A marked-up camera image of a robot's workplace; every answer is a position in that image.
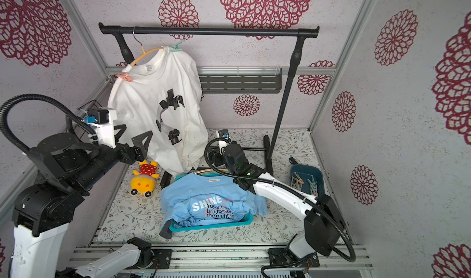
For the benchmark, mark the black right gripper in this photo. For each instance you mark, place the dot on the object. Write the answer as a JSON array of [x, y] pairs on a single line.
[[224, 156]]

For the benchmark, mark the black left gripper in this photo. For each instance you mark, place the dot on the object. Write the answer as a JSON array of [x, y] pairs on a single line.
[[131, 156]]

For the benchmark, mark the white t-shirt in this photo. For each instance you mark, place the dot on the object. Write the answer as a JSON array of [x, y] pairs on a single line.
[[164, 98]]

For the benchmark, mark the pink clothespin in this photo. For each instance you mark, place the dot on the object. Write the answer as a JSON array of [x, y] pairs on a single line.
[[125, 76]]

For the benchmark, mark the wooden hanger with metal hook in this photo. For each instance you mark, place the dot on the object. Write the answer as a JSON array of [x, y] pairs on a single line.
[[145, 52]]

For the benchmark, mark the mint green clothespin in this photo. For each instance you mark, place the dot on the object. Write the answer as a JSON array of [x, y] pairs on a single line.
[[178, 46]]

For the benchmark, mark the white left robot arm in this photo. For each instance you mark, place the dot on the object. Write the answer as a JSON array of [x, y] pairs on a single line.
[[68, 164]]

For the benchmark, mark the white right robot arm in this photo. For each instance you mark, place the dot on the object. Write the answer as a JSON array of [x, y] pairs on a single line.
[[324, 227]]

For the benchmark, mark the light blue t-shirt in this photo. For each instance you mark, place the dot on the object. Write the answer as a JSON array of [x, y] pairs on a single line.
[[209, 200]]

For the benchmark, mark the yellow plush toy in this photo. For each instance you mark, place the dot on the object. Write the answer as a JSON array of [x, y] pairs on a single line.
[[145, 179]]

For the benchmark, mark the teal perforated tray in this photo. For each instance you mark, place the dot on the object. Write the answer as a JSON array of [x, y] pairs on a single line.
[[213, 224]]

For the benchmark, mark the teal plastic clothespin bin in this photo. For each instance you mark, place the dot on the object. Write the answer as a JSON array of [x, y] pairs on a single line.
[[307, 179]]

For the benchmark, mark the black clothes rack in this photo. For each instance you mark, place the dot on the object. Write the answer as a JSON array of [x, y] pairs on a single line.
[[301, 34]]

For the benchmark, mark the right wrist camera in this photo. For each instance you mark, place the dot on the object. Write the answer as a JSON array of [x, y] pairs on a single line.
[[224, 139]]

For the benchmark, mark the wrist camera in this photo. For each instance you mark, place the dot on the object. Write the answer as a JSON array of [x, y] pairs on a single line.
[[224, 139], [101, 119]]

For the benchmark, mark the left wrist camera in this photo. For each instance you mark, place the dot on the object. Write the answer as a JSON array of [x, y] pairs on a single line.
[[101, 119]]

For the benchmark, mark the black wire wall rack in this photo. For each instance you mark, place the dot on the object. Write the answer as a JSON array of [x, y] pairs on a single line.
[[84, 109]]

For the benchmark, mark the black wall shelf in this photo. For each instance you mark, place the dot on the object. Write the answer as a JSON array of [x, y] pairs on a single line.
[[241, 81]]

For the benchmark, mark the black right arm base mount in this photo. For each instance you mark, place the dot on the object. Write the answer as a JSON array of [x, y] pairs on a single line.
[[283, 258]]

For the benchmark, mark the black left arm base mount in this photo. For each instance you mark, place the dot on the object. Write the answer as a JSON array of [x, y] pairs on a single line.
[[150, 258]]

